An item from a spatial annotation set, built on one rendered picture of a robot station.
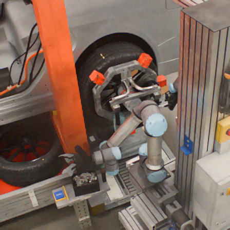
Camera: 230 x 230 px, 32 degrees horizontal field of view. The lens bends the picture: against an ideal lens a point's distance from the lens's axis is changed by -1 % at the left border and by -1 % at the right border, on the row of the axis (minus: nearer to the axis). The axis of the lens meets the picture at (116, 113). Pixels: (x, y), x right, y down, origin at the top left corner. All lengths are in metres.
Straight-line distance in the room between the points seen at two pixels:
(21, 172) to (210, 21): 2.10
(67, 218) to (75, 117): 1.09
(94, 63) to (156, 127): 1.19
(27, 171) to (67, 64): 1.13
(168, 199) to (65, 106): 0.92
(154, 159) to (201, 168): 0.31
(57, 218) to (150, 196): 1.14
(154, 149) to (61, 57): 0.80
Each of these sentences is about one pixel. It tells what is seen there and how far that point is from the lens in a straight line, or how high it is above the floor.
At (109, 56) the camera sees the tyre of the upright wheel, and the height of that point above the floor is 1.17.
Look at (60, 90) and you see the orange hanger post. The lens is 2.68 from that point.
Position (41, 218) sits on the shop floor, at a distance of 3.65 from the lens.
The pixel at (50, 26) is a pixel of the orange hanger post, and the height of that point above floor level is 1.79.
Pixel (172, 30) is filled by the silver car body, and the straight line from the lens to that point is 3.46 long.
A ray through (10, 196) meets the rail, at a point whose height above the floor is 0.38.
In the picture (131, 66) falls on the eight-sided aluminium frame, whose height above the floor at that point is 1.11.
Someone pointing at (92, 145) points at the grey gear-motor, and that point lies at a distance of 3.55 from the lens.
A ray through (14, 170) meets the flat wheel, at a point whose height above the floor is 0.49.
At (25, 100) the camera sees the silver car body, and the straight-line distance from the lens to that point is 3.33.
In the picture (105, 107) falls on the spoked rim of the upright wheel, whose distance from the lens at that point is 3.49.
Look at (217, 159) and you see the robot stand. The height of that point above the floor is 1.23.
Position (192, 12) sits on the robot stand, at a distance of 1.95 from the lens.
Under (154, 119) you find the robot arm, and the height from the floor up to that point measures 1.46.
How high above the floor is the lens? 2.93
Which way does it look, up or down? 41 degrees down
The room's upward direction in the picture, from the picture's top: 6 degrees counter-clockwise
